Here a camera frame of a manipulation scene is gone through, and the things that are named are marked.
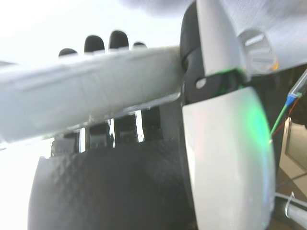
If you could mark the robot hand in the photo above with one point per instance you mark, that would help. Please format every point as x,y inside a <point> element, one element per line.
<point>108,191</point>

